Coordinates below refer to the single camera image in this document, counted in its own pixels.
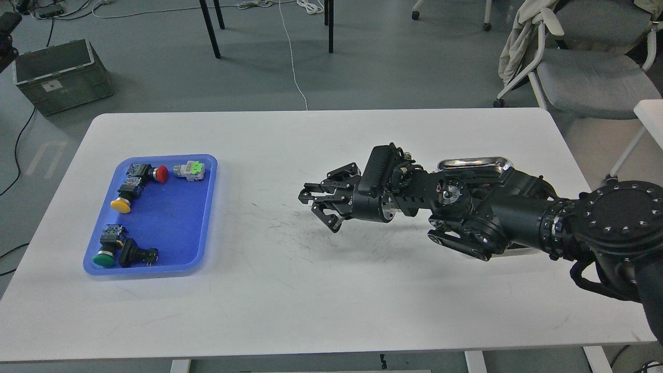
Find red mushroom push button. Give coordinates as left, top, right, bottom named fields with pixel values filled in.
left=125, top=163, right=169, bottom=185

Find yellow push button switch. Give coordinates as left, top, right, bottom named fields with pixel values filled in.
left=110, top=176, right=144, bottom=214

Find grey green switch module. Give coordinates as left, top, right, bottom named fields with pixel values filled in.
left=172, top=160, right=206, bottom=182

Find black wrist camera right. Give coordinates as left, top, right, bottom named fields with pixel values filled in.
left=357, top=142, right=403, bottom=198

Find blue plastic tray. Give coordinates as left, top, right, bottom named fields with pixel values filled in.
left=83, top=154, right=218, bottom=279

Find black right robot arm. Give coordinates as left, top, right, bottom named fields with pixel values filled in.
left=298, top=163, right=661, bottom=342

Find grey plastic crate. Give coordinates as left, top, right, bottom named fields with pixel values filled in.
left=11, top=39, right=114, bottom=117

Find stainless steel tray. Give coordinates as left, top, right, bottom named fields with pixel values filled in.
left=437, top=155, right=539, bottom=256

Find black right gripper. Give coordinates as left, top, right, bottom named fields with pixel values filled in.
left=298, top=163, right=400, bottom=233

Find white floor cable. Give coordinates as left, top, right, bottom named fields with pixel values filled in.
left=93, top=0, right=326, bottom=111

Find black floor cable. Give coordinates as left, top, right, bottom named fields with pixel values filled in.
left=0, top=106, right=37, bottom=278

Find beige jacket on chair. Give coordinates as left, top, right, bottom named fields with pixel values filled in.
left=498, top=1, right=568, bottom=85

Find black table legs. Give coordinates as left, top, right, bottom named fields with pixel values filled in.
left=199, top=1, right=335, bottom=60

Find black push button switch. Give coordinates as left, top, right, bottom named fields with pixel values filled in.
left=118, top=238, right=159, bottom=268

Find green push button switch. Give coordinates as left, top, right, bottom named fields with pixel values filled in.
left=92, top=224, right=127, bottom=268

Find grey office chair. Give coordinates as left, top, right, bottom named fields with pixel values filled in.
left=493, top=1, right=661, bottom=120

